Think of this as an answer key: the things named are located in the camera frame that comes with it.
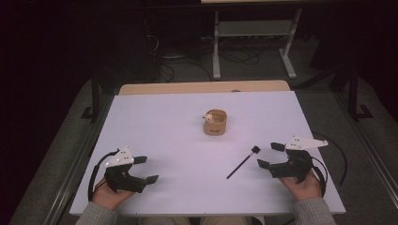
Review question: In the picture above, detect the white board sheet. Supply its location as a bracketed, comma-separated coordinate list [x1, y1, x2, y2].
[69, 91, 346, 218]

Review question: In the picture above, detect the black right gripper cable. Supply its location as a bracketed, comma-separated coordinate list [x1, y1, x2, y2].
[311, 156, 329, 199]

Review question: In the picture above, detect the black floor cable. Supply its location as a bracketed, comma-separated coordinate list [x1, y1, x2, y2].
[158, 59, 214, 83]
[219, 47, 261, 67]

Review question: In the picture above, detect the person's left hand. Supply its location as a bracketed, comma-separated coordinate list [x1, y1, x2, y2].
[92, 177, 135, 211]

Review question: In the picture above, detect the thin black cable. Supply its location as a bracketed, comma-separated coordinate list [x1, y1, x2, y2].
[313, 130, 348, 188]

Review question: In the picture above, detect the black brush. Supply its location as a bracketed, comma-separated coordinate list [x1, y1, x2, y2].
[225, 145, 261, 180]

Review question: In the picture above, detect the black metal stand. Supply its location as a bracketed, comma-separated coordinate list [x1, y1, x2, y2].
[80, 69, 101, 123]
[347, 65, 375, 123]

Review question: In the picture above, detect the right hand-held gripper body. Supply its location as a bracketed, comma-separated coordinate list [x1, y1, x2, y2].
[268, 135, 329, 185]

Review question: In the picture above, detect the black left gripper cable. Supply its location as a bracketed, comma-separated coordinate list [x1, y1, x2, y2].
[87, 148, 121, 203]

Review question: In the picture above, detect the wooden pen holder with figure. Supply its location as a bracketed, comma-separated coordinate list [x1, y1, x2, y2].
[202, 109, 228, 137]

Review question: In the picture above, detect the white metal desk frame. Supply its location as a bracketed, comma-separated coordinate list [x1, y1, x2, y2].
[211, 7, 303, 81]

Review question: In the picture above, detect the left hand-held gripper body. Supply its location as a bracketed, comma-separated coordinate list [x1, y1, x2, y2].
[103, 145, 148, 194]

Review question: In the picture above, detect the wooden table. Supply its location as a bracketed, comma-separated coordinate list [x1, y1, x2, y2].
[118, 80, 291, 96]

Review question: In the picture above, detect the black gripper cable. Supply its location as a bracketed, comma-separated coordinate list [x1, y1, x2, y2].
[311, 156, 329, 199]
[87, 148, 121, 203]

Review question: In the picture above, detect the person's right hand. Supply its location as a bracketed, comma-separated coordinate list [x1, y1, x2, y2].
[279, 170, 323, 201]

